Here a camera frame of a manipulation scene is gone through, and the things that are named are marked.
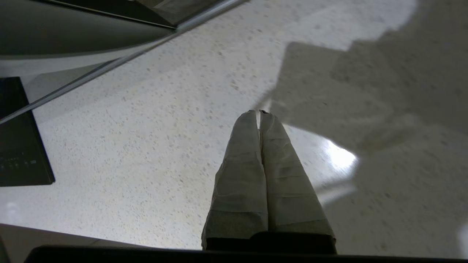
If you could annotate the right gripper white taped left finger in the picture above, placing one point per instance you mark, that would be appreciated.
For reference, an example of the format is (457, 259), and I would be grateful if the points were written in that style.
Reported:
(241, 182)

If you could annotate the right gripper white taped right finger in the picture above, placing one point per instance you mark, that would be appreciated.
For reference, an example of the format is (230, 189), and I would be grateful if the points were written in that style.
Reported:
(289, 190)

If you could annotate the silver microwave door dark window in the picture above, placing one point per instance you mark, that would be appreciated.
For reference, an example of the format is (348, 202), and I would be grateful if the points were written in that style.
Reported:
(73, 33)

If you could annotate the black induction cooktop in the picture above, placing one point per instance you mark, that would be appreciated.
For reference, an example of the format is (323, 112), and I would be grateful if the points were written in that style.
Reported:
(18, 146)

